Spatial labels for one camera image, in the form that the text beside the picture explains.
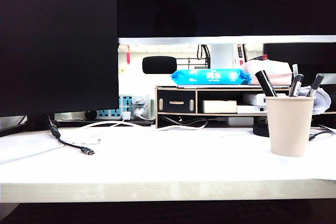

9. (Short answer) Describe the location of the tall black computer monitor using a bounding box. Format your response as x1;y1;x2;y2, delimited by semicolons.
0;0;120;118

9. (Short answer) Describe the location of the white device under shelf board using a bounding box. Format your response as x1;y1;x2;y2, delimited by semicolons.
226;116;255;126

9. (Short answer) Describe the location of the long black marker white print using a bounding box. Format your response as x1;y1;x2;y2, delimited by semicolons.
255;70;278;98

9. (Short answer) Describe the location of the cream cardboard box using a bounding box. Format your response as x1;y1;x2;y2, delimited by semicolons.
202;99;237;114

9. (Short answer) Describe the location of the black coiled cable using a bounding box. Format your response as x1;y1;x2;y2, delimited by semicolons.
164;116;209;128

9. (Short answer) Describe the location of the thick white charging cable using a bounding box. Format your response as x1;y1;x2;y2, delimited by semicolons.
60;120;208;145

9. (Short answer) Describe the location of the thin black cable metal plug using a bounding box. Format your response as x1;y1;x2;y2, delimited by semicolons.
309;129;335;141

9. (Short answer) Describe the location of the flat white box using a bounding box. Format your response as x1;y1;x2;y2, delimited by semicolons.
236;104;267;114

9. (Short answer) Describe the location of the black cable grey plug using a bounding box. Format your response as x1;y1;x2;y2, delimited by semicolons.
46;113;96;156

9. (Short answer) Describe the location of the wooden desk organizer shelf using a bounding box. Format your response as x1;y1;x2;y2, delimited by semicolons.
154;84;336;129

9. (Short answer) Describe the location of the white background column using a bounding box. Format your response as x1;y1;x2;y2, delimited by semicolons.
209;43;235;70

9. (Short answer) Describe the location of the white power plug cord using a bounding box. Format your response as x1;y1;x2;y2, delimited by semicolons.
132;107;154;121

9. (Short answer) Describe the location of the blue white power strip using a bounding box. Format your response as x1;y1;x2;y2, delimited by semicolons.
96;95;155;120

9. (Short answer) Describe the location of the black ball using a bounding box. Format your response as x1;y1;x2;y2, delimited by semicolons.
84;110;98;121

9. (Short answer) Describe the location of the black marker grey cap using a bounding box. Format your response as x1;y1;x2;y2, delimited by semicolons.
306;73;325;98

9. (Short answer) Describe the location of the pink tissue pack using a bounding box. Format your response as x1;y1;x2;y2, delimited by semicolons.
240;59;293;86

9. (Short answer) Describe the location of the rolled printed paper stack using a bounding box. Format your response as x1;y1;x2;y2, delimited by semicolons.
313;89;332;116

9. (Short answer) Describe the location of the black wooden drawer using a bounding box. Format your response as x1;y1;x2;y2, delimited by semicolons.
156;89;196;113

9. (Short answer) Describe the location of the black chair headrest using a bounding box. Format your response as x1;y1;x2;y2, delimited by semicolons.
142;56;177;75

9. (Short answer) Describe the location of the beige paper cup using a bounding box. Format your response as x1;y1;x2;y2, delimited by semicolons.
265;95;316;157

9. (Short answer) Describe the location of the black background monitor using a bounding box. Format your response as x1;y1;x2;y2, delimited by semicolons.
262;42;336;86

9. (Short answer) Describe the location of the blue wet wipes pack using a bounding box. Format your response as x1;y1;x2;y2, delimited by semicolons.
170;68;252;86

